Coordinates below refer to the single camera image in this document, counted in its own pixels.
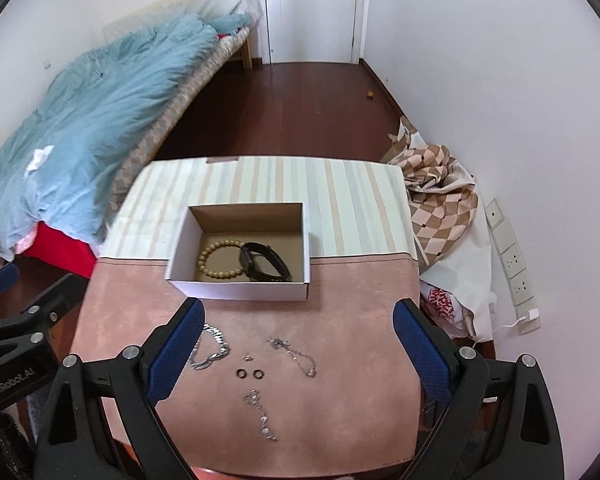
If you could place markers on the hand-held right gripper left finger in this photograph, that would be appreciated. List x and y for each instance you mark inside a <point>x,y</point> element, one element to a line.
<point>180,350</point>

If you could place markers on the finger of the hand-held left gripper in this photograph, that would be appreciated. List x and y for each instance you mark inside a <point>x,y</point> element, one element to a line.
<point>0,282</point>
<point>55,302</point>

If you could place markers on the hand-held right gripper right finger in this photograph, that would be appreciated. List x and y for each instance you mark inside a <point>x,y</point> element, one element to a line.
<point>420,350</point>

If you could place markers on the white cardboard box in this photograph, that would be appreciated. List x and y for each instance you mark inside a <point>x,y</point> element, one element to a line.
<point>240,291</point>

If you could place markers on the red and white bag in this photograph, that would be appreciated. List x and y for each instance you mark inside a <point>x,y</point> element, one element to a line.
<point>440,305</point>

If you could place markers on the red sheet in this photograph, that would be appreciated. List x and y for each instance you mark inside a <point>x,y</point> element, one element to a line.
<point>60,250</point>

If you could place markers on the white paper sheet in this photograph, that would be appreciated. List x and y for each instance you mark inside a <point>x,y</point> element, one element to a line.
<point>460,280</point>

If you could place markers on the black smart band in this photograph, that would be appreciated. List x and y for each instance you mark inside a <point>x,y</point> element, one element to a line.
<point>252,265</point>

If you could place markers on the white charger plug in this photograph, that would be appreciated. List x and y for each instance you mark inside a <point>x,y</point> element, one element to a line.
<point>529,316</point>

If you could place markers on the white tissue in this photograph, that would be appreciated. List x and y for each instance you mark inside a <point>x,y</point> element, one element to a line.
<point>39,157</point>

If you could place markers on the brown checkered cloth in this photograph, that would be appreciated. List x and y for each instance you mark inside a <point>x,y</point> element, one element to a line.
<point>440,200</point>

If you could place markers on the striped cloth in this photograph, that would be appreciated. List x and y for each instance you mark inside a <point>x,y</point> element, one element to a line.
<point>350,210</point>

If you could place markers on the light blue blanket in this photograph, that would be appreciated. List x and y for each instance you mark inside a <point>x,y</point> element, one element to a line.
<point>105,110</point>

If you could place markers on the bed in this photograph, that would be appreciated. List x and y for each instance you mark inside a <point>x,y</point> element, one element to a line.
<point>180,105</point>

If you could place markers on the teal pillow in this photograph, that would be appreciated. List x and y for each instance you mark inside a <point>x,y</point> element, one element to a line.
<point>232,22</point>

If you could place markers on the white door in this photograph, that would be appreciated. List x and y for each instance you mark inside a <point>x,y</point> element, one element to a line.
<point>310,10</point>

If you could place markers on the white wall socket strip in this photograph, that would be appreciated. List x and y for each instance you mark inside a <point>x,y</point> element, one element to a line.
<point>512,260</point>

